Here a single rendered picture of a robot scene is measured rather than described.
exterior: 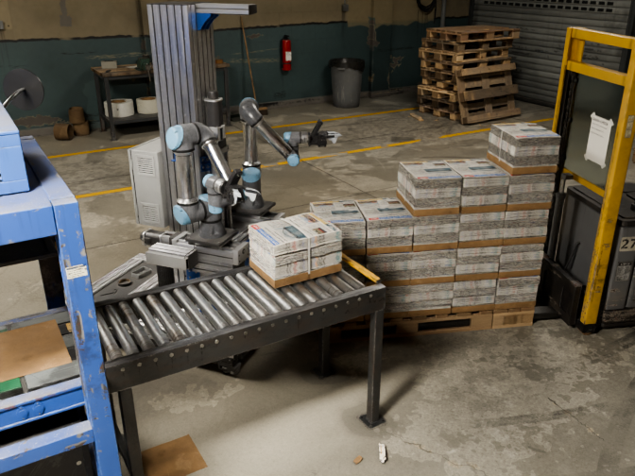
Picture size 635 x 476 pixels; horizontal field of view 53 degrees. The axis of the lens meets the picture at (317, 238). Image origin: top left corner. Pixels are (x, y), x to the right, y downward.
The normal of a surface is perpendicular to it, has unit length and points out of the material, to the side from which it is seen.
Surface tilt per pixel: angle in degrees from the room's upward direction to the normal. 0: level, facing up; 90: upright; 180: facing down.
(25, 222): 90
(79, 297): 90
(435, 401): 0
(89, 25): 90
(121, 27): 90
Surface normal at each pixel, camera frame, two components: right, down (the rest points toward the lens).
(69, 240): 0.51, 0.34
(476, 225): 0.16, 0.39
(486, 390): 0.00, -0.92
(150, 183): -0.37, 0.37
